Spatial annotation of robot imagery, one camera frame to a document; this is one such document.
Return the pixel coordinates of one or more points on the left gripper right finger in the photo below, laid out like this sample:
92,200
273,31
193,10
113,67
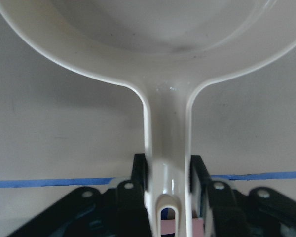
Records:
226,212

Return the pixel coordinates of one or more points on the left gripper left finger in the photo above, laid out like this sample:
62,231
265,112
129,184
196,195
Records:
85,212

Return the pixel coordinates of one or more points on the beige plastic dustpan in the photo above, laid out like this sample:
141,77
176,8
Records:
166,51

